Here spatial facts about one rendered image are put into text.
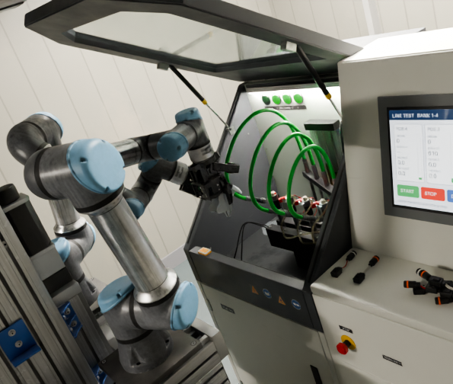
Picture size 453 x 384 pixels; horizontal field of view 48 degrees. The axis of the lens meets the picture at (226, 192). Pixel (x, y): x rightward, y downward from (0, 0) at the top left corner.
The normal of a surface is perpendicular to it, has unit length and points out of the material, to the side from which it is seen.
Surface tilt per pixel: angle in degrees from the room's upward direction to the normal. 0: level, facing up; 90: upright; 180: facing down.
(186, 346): 0
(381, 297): 0
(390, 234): 76
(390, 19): 90
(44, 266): 90
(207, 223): 90
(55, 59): 90
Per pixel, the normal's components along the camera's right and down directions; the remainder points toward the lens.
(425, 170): -0.77, 0.25
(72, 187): -0.25, 0.63
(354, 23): -0.73, 0.47
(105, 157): 0.82, -0.22
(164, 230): 0.61, 0.11
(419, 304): -0.32, -0.87
